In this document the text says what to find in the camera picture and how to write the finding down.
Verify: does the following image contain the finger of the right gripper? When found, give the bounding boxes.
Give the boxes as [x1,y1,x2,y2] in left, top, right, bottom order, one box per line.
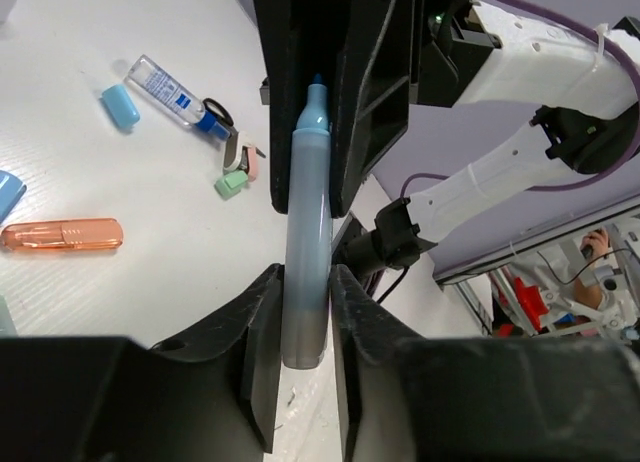
[253,0,300,214]

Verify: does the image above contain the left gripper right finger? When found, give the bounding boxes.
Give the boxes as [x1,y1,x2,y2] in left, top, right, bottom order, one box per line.
[330,265,639,461]

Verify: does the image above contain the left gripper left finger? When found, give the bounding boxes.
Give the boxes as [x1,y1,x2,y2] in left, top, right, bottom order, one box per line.
[1,264,283,461]

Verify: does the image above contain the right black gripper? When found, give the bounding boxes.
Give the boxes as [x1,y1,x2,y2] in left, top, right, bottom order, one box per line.
[330,0,500,218]

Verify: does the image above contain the light blue marker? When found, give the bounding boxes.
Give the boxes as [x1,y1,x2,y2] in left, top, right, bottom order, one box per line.
[281,74,333,370]

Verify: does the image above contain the light blue marker cap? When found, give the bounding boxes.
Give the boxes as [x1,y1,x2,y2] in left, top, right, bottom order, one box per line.
[101,84,140,132]

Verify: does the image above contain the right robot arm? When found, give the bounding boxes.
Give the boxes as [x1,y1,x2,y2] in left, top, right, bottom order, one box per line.
[253,0,639,278]

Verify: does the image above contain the pink white correction tape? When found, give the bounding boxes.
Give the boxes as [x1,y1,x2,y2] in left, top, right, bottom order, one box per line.
[223,131,265,182]

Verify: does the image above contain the clear glue bottle blue cap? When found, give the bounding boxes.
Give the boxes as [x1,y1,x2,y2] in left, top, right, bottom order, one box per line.
[127,55,231,141]

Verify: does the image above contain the green eraser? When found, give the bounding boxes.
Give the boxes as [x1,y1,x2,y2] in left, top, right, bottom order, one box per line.
[214,170,249,200]

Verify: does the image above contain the orange highlighter marker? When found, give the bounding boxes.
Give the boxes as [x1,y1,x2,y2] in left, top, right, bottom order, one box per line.
[1,218,124,252]

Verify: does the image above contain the green clear highlighter marker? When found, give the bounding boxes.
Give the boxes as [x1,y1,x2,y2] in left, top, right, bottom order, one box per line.
[0,297,17,337]

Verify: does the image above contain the blue highlighter marker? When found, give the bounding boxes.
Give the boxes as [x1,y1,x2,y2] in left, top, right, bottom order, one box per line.
[0,171,27,223]

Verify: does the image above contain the black handled scissors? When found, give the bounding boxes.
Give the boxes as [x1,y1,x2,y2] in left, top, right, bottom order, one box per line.
[202,97,253,148]

